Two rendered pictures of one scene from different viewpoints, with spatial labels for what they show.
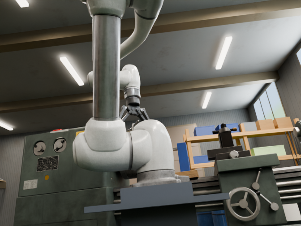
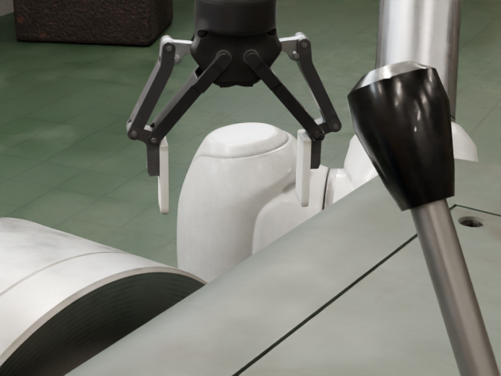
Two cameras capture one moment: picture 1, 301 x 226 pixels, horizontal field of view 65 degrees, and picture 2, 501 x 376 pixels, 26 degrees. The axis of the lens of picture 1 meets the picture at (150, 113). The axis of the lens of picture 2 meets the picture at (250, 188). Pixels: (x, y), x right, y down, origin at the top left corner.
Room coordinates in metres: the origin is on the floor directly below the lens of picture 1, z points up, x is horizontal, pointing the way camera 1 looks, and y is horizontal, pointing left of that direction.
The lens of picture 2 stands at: (2.07, 0.49, 1.50)
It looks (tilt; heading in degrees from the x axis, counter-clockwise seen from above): 22 degrees down; 204
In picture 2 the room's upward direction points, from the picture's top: straight up
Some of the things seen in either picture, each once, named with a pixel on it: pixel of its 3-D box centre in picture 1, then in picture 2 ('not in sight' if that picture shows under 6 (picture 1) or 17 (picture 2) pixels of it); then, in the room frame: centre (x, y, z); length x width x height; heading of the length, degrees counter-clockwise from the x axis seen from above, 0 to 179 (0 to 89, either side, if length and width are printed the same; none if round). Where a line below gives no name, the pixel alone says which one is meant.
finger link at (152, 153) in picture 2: not in sight; (143, 148); (1.23, 0.02, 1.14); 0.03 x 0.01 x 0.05; 123
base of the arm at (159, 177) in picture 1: (161, 179); not in sight; (0.97, -0.02, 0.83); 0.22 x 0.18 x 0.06; 88
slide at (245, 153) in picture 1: (230, 162); not in sight; (1.50, -0.47, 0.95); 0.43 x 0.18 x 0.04; 169
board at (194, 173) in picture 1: (175, 179); not in sight; (1.58, -0.12, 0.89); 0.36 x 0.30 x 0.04; 169
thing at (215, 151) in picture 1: (224, 153); not in sight; (1.44, -0.43, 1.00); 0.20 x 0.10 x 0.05; 79
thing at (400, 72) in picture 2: not in sight; (405, 133); (1.74, 0.41, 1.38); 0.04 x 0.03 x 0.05; 79
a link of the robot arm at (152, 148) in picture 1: (150, 146); (250, 216); (0.97, 0.01, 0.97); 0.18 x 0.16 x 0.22; 105
